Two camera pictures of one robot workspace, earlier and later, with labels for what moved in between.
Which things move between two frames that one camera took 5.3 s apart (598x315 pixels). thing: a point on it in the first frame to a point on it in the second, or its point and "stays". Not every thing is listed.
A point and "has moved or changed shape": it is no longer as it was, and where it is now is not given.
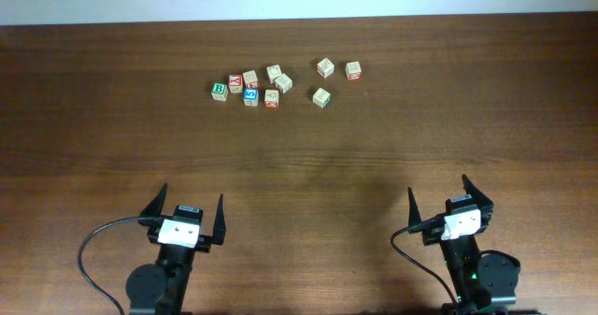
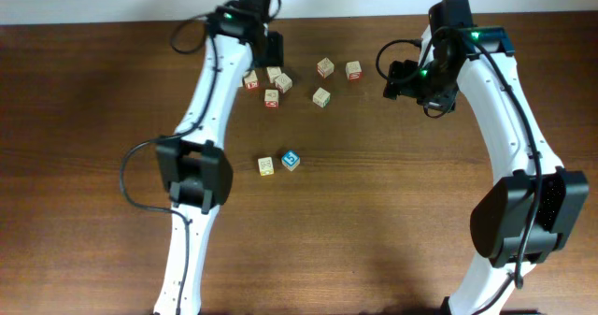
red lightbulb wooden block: x=271 y=98 stays
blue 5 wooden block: x=250 y=96 to x=291 y=160
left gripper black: x=204 y=243 to x=271 y=50
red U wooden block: x=353 y=71 stays
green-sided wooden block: x=321 y=97 stays
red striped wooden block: x=325 y=67 stays
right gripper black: x=482 y=203 to x=440 y=102
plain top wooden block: x=274 y=72 stays
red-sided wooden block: x=250 y=80 stays
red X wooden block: x=235 y=83 has moved or changed shape
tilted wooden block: x=284 y=83 stays
